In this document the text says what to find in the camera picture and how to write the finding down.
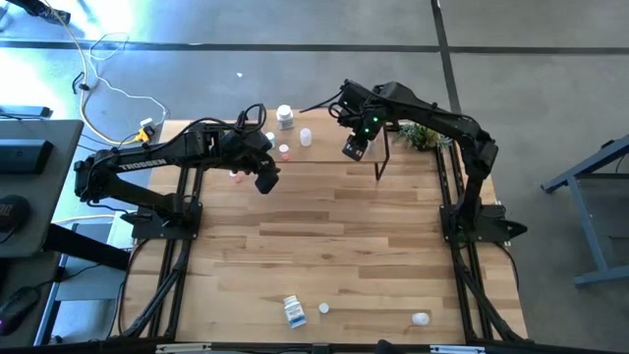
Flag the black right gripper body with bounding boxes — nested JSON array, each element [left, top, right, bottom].
[[342, 131, 369, 163]]

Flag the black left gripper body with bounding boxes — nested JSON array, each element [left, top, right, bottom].
[[254, 165, 281, 196]]

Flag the round white labelled medicine bottle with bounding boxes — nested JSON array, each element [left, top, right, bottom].
[[275, 103, 295, 132]]

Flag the square white labelled medicine bottle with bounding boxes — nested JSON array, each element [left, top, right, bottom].
[[282, 294, 309, 329]]

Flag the wooden shelf black metal legs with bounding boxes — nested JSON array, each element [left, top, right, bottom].
[[254, 102, 392, 182]]

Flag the green potted plant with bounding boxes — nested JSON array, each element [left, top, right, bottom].
[[398, 121, 453, 152]]

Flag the black angled bar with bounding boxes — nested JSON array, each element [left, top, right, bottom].
[[42, 221, 133, 271]]

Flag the grey desk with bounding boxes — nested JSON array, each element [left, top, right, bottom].
[[0, 119, 86, 348]]

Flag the black box device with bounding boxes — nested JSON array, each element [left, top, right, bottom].
[[0, 138, 55, 174]]

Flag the black flat device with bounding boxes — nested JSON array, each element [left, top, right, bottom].
[[0, 105, 53, 120]]

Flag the black portable speaker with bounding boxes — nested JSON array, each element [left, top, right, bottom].
[[0, 195, 31, 232]]

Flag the blue-grey metal table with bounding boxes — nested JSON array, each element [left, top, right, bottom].
[[540, 135, 629, 289]]

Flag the black computer mouse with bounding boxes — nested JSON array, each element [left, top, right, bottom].
[[0, 287, 40, 336]]

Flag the white cable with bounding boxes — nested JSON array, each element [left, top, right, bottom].
[[87, 31, 168, 129]]

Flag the thin black cable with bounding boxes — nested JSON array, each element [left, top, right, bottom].
[[77, 130, 154, 168]]

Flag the silver bracket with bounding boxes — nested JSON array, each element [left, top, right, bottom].
[[429, 344, 486, 354], [155, 343, 212, 354]]

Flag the black cable clip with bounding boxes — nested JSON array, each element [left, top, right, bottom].
[[71, 71, 92, 94]]

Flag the yellow cable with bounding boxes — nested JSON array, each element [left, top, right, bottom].
[[42, 0, 148, 148]]

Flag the black device with cables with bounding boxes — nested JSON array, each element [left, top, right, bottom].
[[7, 0, 73, 26]]

